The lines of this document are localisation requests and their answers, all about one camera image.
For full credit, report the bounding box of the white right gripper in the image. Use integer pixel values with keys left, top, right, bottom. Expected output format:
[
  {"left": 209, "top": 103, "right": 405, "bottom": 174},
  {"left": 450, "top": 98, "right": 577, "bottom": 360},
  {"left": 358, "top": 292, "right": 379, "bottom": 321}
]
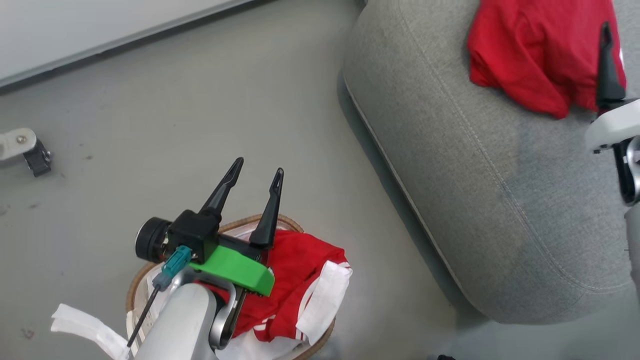
[{"left": 584, "top": 21, "right": 640, "bottom": 154}]

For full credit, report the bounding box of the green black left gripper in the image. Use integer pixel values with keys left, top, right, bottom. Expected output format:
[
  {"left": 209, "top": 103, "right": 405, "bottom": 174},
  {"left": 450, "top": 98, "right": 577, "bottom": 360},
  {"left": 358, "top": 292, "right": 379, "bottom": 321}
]
[{"left": 167, "top": 157, "right": 285, "bottom": 297}]

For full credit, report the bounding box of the woven wicker laundry basket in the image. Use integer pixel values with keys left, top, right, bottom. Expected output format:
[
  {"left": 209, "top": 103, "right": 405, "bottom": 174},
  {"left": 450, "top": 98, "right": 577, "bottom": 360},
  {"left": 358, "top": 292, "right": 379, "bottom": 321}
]
[{"left": 125, "top": 214, "right": 337, "bottom": 360}]

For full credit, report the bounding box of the plain red garment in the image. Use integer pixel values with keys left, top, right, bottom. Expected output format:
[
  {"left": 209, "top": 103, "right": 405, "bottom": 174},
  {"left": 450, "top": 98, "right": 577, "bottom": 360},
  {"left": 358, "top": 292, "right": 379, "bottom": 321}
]
[{"left": 467, "top": 0, "right": 628, "bottom": 120}]

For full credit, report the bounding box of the red garment with white stripes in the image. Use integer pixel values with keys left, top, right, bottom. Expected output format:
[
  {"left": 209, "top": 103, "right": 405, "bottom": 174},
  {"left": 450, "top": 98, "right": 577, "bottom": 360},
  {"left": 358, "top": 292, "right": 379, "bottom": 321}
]
[{"left": 200, "top": 229, "right": 349, "bottom": 344}]

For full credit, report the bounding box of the grey fabric sofa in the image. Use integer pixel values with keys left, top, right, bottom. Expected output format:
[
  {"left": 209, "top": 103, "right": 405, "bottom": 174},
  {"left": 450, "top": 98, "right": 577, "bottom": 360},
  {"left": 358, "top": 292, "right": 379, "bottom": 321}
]
[{"left": 342, "top": 0, "right": 640, "bottom": 326}]

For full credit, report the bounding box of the black cable with teal connector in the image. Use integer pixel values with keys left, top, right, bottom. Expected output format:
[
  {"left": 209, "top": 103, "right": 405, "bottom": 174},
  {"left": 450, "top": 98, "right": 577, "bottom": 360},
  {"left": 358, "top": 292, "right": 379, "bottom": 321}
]
[{"left": 126, "top": 244, "right": 194, "bottom": 349}]

